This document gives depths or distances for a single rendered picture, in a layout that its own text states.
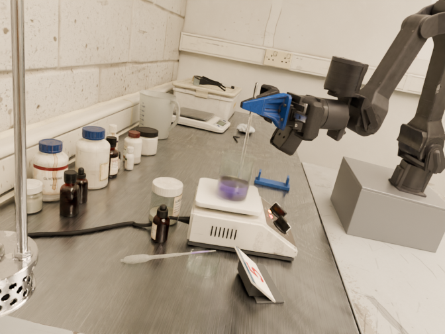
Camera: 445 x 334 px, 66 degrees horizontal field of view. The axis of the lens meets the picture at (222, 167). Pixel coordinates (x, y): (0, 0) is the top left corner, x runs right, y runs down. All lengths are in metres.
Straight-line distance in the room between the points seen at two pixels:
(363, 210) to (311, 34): 1.38
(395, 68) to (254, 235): 0.39
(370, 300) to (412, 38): 0.45
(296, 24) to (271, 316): 1.71
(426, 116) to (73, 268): 0.71
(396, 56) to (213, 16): 1.46
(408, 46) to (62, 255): 0.68
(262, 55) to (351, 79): 1.35
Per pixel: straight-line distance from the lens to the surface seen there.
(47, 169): 0.73
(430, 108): 0.81
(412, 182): 0.86
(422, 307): 0.69
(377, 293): 0.67
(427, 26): 0.73
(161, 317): 0.50
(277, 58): 1.97
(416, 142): 0.82
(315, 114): 0.55
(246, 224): 0.60
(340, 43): 2.07
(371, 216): 0.82
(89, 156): 0.78
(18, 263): 0.29
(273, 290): 0.57
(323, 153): 2.14
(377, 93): 0.71
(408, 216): 0.85
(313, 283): 0.63
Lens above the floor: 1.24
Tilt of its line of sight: 19 degrees down
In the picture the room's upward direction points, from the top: 10 degrees clockwise
